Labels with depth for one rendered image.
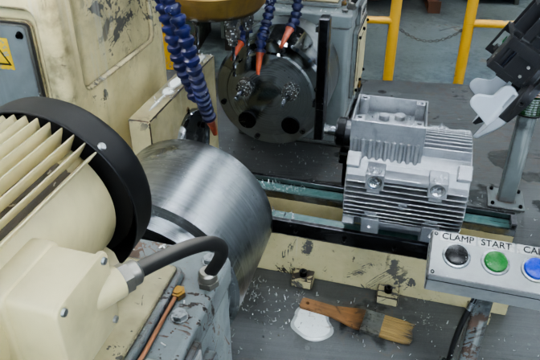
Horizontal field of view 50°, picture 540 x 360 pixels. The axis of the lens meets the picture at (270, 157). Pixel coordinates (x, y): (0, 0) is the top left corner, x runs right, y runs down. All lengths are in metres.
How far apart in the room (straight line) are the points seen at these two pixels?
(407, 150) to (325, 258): 0.27
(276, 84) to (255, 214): 0.49
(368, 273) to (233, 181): 0.40
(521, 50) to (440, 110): 0.96
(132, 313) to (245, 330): 0.49
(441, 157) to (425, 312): 0.30
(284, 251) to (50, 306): 0.76
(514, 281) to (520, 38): 0.33
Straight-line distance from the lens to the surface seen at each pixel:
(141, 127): 0.97
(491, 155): 1.61
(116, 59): 1.11
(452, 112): 1.80
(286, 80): 1.24
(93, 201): 0.51
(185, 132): 1.07
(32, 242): 0.46
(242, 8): 0.92
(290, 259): 1.13
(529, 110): 1.30
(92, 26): 1.03
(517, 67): 0.87
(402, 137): 0.96
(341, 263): 1.11
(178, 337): 0.58
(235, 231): 0.77
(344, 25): 1.41
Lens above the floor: 1.59
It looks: 32 degrees down
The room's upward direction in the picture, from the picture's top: straight up
